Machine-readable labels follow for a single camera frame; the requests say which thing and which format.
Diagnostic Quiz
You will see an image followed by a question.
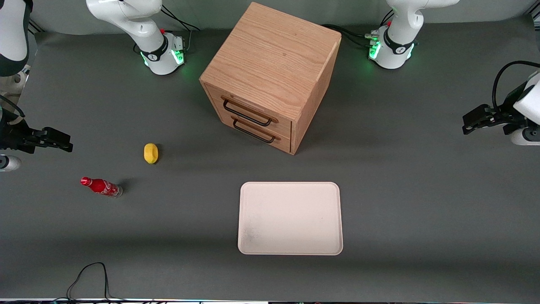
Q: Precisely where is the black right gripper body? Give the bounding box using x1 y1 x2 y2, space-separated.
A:
0 111 42 151

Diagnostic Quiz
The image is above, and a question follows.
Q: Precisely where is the black metal drawer handle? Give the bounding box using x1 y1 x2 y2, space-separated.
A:
222 96 279 127
232 116 281 144

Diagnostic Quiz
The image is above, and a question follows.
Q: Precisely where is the red cola bottle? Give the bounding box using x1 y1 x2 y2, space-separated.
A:
80 176 123 198

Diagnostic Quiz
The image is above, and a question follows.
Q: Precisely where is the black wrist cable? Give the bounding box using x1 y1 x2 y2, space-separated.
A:
0 95 25 119
491 60 540 111

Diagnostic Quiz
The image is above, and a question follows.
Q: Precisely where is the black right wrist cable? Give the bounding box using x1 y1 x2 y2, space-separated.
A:
0 95 25 119

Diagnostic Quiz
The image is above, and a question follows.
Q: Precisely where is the black looped table cable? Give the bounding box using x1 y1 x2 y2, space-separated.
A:
65 262 127 303

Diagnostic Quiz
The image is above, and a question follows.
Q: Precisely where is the wooden drawer front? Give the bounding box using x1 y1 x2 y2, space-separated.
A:
210 103 292 154
206 86 293 138

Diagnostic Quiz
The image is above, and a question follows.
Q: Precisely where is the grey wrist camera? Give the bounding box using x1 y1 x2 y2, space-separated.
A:
0 155 22 172
510 126 540 147

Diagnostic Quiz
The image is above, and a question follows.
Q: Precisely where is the wooden two-drawer cabinet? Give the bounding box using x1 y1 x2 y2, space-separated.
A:
199 2 342 155

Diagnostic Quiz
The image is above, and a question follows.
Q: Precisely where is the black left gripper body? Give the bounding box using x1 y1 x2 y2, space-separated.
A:
500 106 528 136

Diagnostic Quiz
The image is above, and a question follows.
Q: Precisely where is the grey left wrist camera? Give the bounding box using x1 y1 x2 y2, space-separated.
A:
510 126 540 147

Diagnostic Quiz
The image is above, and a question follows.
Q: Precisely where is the black arm base cable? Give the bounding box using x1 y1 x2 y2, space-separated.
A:
322 24 374 48
160 4 201 33

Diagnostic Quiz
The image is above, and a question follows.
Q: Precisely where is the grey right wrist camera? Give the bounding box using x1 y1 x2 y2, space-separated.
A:
0 155 22 172

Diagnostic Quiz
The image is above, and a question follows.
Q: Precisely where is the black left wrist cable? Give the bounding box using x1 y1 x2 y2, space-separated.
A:
491 60 540 111

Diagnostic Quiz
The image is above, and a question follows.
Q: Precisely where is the cream plastic tray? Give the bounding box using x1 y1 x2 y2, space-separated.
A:
238 182 343 256

